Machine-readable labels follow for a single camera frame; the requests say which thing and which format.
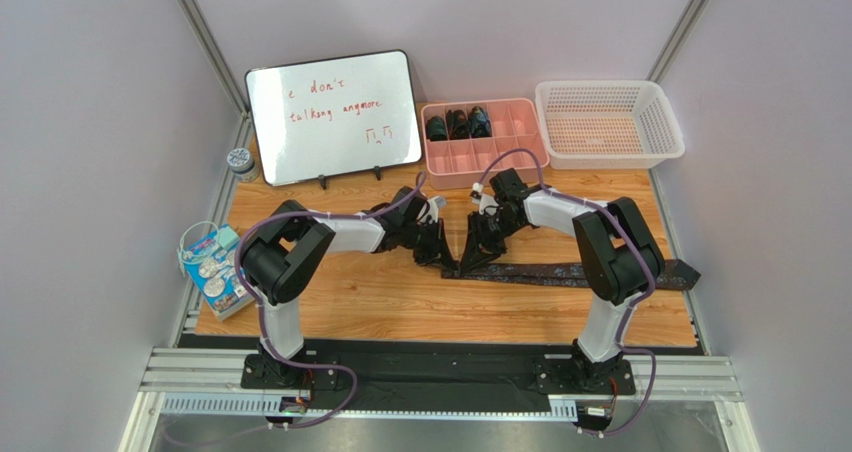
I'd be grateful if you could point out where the dark floral necktie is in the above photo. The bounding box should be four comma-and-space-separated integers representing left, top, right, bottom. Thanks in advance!
441, 259, 701, 291

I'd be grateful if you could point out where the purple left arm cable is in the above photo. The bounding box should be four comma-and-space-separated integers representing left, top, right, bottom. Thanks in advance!
232, 170, 428, 433

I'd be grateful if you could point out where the white plastic mesh basket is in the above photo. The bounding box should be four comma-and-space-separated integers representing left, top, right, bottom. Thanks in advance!
535, 80, 685, 170

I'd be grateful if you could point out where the rolled dark tie middle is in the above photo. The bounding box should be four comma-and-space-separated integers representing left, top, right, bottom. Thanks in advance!
445, 109, 471, 140

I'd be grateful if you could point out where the blue snack box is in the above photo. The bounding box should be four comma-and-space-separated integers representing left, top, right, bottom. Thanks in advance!
176, 221, 252, 322

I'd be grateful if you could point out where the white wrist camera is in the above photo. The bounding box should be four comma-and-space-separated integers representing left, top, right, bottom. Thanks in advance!
419, 195, 447, 224
470, 182, 499, 215

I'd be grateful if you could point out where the rolled dark tie left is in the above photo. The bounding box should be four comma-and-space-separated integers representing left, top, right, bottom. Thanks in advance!
425, 116, 449, 142

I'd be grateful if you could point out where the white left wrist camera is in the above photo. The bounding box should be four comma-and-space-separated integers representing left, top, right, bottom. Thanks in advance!
419, 195, 447, 224

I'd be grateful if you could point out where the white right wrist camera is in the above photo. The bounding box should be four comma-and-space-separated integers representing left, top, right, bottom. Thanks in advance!
470, 182, 499, 215

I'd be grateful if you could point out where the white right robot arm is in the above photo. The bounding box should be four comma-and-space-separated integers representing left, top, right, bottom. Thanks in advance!
459, 169, 665, 392

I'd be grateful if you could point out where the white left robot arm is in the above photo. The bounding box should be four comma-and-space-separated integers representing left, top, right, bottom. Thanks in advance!
234, 187, 459, 389

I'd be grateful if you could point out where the whiteboard with red writing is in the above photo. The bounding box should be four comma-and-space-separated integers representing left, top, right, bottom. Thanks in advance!
244, 49, 423, 186

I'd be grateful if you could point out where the rolled blue tie right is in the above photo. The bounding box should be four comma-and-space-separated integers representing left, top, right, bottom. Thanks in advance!
468, 106, 492, 138

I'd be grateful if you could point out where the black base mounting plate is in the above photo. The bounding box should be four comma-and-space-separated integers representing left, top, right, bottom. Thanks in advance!
176, 334, 704, 413

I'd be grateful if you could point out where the rolled dark tie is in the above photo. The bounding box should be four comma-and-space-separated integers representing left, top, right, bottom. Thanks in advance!
445, 109, 471, 140
425, 116, 449, 142

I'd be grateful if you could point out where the small white patterned jar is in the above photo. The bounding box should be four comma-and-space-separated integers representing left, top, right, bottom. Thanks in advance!
226, 148, 260, 182

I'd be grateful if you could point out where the pink divided organizer box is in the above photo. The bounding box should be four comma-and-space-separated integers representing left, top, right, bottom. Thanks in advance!
420, 98, 550, 190

